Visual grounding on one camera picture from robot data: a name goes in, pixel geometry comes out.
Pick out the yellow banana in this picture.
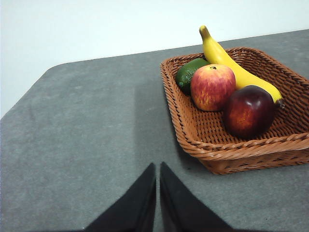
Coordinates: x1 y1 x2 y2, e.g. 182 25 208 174
199 25 286 109

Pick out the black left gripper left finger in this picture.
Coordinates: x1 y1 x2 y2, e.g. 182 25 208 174
83 162 157 232

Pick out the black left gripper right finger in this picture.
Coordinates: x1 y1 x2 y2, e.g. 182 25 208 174
159 161 239 232

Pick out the brown wicker basket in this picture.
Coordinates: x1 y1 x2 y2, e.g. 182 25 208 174
160 47 309 175

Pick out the dark purple plum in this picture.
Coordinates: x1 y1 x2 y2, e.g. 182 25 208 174
223 85 276 139

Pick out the dark green fruit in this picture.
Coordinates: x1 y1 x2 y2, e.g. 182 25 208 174
175 58 210 96

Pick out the red orange peach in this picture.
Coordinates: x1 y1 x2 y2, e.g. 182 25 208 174
190 64 237 112

